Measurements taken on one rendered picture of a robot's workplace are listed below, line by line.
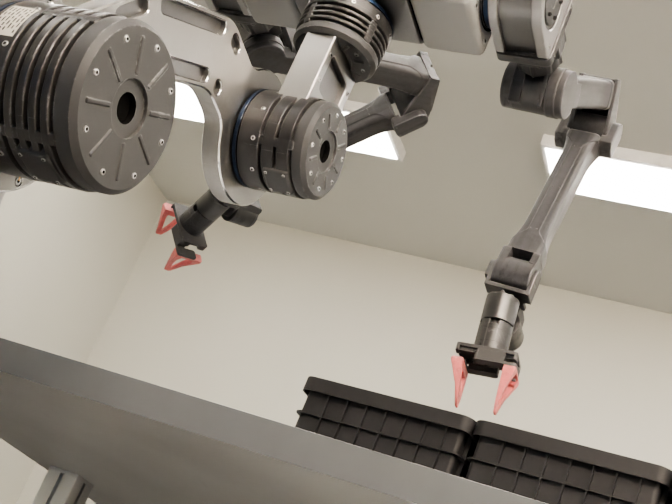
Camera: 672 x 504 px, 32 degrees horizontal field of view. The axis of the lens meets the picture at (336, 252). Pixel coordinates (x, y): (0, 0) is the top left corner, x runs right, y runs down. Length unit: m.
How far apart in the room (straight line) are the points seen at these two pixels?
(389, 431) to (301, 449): 0.59
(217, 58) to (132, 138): 0.41
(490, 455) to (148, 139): 0.81
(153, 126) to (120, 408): 0.34
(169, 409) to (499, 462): 0.62
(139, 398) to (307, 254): 4.84
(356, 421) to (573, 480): 0.36
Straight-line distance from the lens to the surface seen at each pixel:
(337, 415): 1.87
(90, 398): 1.37
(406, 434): 1.82
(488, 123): 4.64
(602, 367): 5.58
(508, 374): 1.88
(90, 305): 6.26
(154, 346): 6.22
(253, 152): 1.60
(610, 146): 2.18
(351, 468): 1.22
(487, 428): 1.77
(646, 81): 4.14
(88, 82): 1.10
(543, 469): 1.74
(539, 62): 1.74
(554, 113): 1.84
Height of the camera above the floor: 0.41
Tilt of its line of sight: 22 degrees up
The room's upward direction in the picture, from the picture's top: 23 degrees clockwise
